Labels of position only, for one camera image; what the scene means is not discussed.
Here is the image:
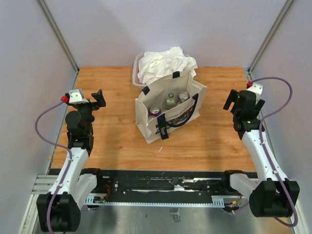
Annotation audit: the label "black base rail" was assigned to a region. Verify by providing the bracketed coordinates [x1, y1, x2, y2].
[85, 170, 246, 211]

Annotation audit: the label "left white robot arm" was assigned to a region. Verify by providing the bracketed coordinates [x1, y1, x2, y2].
[36, 89, 106, 234]

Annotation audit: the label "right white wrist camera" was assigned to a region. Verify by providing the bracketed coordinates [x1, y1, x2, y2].
[247, 81, 263, 96]

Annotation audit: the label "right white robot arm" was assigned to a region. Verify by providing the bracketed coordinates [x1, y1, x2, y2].
[221, 89, 300, 218]

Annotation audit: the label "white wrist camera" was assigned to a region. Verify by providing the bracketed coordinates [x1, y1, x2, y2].
[60, 89, 89, 105]
[247, 81, 263, 96]

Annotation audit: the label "crumpled white cloth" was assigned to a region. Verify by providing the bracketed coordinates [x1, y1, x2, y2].
[137, 47, 198, 85]

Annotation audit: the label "white plastic basket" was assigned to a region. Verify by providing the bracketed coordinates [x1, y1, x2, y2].
[132, 53, 145, 90]

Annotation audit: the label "cream canvas tote bag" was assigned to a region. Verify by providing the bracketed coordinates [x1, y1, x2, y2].
[135, 71, 207, 144]

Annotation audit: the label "purple soda can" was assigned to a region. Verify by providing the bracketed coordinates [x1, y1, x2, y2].
[148, 105, 161, 120]
[177, 92, 190, 104]

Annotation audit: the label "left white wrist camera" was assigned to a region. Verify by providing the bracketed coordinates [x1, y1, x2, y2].
[60, 89, 89, 105]

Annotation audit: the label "green cap glass bottle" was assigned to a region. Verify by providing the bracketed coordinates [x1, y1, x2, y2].
[165, 93, 177, 110]

